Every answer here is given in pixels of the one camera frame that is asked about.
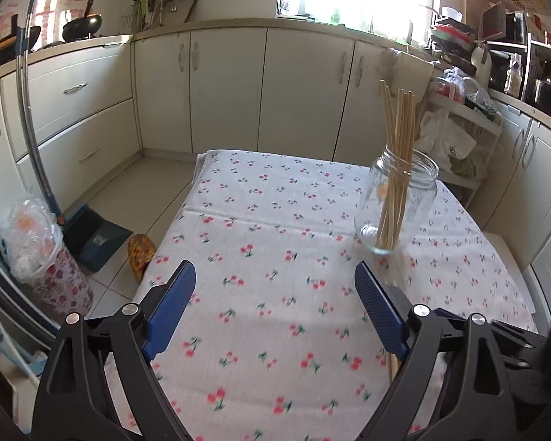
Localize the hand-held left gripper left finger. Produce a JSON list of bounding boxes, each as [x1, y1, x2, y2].
[[31, 261, 197, 441]]

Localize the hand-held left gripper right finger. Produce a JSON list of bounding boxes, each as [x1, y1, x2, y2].
[[354, 261, 518, 441]]

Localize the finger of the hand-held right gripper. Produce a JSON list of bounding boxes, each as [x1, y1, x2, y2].
[[434, 309, 549, 370]]

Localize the clear glass jar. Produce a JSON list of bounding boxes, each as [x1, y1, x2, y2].
[[353, 144, 440, 255]]

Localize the bundle of chopsticks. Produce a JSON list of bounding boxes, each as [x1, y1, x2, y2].
[[375, 80, 417, 250]]

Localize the yellow patterned slipper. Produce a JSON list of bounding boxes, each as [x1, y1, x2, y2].
[[127, 233, 158, 283]]

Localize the dark dustpan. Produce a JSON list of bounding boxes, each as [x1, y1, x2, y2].
[[61, 203, 134, 273]]

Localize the cherry print tablecloth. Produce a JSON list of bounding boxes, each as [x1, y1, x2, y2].
[[98, 148, 540, 441]]

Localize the floral trash bin with bag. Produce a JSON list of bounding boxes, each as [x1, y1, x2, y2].
[[0, 199, 95, 319]]

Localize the cream corner cabinet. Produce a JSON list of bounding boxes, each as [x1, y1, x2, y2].
[[468, 89, 551, 297]]

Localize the white plastic bag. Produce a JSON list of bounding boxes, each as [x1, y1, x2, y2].
[[414, 109, 477, 174]]

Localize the white shelf rack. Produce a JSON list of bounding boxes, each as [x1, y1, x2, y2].
[[420, 83, 504, 209]]

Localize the cream kitchen drawer unit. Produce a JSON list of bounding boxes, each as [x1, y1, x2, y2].
[[0, 42, 142, 240]]

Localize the cream kitchen cabinet doors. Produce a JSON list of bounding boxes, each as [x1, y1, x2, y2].
[[132, 26, 435, 166]]

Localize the white plastic bottle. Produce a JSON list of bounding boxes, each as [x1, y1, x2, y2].
[[469, 46, 493, 89]]

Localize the black metal appliance shelf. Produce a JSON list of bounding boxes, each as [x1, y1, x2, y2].
[[482, 0, 551, 127]]

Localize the cream kitchen countertop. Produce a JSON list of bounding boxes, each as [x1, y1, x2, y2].
[[0, 17, 442, 90]]

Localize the black wok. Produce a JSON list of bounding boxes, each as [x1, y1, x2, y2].
[[61, 0, 104, 40]]

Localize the black frying pan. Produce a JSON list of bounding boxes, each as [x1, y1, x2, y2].
[[0, 13, 43, 64]]

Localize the metal broom handle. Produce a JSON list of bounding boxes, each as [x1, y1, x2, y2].
[[15, 0, 68, 227]]

